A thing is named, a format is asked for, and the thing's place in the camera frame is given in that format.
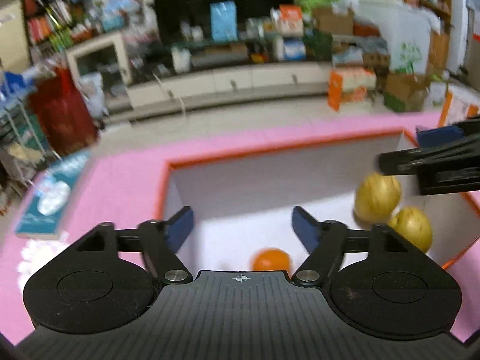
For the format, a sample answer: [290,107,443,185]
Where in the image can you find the yellow-green passion fruit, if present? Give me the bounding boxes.
[388,206,433,254]
[354,172,402,223]

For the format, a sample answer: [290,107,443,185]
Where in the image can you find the kumquat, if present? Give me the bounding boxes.
[250,248,292,273]

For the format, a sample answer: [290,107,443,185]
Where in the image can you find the orange white canister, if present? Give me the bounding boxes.
[438,83,480,128]

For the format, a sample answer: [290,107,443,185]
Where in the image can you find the pink flowered tablecloth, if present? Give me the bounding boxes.
[1,114,479,359]

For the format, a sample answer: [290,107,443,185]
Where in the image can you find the orange cardboard box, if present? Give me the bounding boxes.
[157,127,480,275]

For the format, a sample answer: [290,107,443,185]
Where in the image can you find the orange fruit carton on floor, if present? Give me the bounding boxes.
[327,67,377,112]

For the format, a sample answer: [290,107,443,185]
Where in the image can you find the white fridge with green print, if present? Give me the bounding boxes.
[357,0,432,75]

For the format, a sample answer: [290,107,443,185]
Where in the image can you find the teal book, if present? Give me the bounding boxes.
[15,150,91,240]

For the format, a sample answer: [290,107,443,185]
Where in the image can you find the white TV cabinet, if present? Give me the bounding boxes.
[127,62,331,111]

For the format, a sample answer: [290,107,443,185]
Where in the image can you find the red paper bag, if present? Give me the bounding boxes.
[28,67,98,156]

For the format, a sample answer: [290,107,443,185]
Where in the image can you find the white glass door cabinet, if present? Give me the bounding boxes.
[66,31,133,86]

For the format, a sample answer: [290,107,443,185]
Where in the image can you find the blue card on shelf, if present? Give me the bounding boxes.
[210,1,238,41]

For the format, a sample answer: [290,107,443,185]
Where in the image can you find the metal wire cart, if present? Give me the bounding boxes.
[1,70,59,187]

